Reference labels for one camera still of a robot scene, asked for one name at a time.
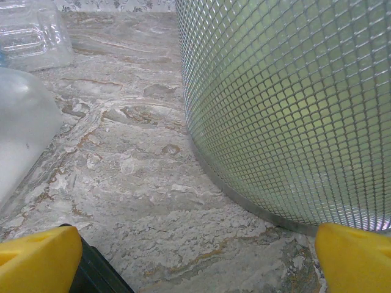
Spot wire mesh waste bin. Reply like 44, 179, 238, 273
174, 0, 391, 236

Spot clear ribbed plastic bottle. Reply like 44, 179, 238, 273
0, 0, 74, 73

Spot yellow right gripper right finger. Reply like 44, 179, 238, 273
314, 222, 391, 293

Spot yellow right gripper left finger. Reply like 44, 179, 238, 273
0, 225, 83, 293

